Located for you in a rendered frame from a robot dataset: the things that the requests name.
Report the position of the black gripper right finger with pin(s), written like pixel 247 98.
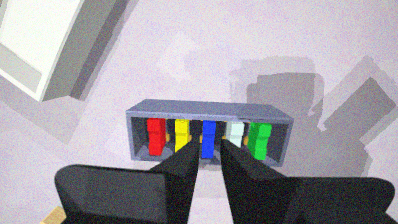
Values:
pixel 257 194

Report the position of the yellow fuse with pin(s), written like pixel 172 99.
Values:
pixel 181 133

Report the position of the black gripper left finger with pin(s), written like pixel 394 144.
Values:
pixel 162 194

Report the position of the white fuse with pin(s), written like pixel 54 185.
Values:
pixel 234 132

